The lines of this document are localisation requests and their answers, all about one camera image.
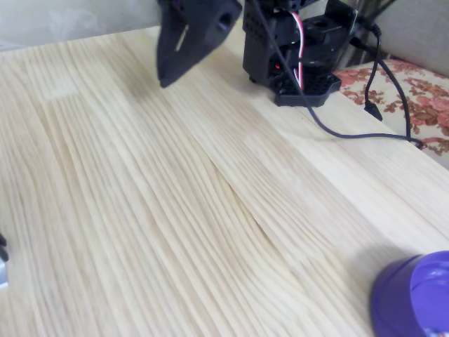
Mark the purple plastic bowl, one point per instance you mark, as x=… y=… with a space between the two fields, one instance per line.
x=396 y=298

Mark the white lace curtain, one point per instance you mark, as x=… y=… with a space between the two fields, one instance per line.
x=70 y=21

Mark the green controller board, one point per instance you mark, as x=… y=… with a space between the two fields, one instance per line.
x=354 y=19

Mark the beige sofa backrest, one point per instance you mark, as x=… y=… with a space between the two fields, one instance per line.
x=421 y=31

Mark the floral patterned cloth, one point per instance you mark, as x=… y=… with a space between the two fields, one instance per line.
x=426 y=102

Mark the black and grey table clamp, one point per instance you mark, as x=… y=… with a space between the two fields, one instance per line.
x=3 y=274

